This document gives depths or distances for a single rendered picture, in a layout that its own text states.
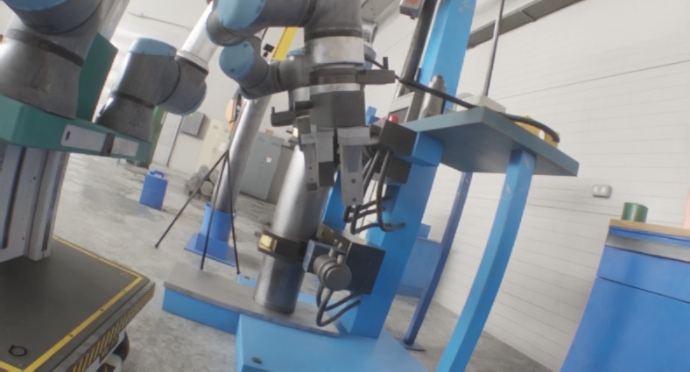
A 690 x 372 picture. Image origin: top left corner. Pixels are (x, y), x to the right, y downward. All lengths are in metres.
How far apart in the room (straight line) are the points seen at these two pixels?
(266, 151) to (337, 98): 11.43
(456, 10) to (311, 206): 1.31
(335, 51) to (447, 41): 1.59
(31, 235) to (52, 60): 0.60
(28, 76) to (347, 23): 0.49
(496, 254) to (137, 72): 1.07
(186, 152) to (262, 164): 2.68
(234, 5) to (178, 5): 13.47
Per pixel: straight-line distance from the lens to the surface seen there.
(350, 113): 0.55
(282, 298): 1.85
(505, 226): 1.06
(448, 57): 2.09
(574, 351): 1.36
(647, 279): 1.24
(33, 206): 1.10
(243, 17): 0.53
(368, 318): 1.97
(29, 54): 0.64
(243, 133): 3.07
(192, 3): 13.92
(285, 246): 1.66
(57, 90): 0.64
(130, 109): 1.04
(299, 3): 0.55
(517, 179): 1.08
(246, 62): 0.91
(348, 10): 0.59
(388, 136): 1.27
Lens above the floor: 0.74
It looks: 3 degrees up
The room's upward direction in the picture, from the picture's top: 18 degrees clockwise
